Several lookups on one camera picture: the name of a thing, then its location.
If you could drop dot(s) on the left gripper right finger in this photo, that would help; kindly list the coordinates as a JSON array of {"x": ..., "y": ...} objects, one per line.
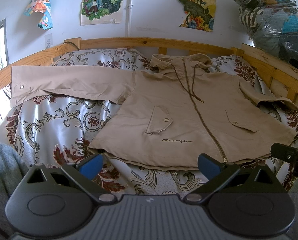
[{"x": 218, "y": 174}]

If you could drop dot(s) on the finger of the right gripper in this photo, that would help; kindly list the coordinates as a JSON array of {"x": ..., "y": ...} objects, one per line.
[{"x": 285, "y": 153}]

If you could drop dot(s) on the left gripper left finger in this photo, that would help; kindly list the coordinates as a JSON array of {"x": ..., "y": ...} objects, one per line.
[{"x": 82, "y": 174}]

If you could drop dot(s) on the beige hooded Champion jacket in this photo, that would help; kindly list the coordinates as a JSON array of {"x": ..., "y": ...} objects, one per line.
[{"x": 168, "y": 118}]

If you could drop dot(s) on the plastic bag of clothes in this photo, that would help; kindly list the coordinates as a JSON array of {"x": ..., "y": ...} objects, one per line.
[{"x": 272, "y": 25}]

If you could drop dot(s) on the grey trousers leg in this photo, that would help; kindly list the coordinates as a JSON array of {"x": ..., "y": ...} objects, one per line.
[{"x": 12, "y": 171}]

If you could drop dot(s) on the blond anime character poster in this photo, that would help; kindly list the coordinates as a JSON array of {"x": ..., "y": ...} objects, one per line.
[{"x": 101, "y": 12}]

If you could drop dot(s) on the anime girl orange poster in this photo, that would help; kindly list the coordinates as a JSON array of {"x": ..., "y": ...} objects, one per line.
[{"x": 42, "y": 7}]

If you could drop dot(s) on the colourful landscape poster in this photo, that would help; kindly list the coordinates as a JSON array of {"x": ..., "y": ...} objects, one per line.
[{"x": 200, "y": 14}]

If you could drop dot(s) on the wooden bed frame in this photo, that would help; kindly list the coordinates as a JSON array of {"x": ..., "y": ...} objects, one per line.
[{"x": 280, "y": 77}]

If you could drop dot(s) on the white wall pipe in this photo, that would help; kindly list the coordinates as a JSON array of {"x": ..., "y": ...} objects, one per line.
[{"x": 128, "y": 18}]

